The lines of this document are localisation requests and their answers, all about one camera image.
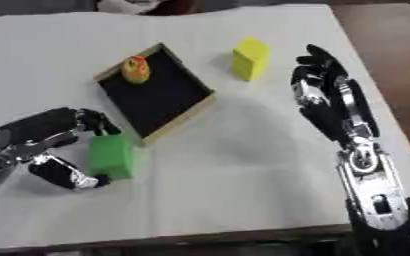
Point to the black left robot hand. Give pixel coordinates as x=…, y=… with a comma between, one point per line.
x=39, y=126

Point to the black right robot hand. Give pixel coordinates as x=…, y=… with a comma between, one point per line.
x=325, y=110

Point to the green block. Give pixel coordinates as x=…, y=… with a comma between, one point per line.
x=110, y=156

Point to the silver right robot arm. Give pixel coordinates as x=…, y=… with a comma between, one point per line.
x=383, y=200

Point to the open box with black inside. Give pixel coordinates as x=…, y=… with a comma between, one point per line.
x=156, y=95

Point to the yellow block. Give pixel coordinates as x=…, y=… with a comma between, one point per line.
x=250, y=58

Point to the orange and yellow toy fruit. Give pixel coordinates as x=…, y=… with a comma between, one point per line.
x=135, y=69

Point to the person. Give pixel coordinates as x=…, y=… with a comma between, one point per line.
x=138, y=6

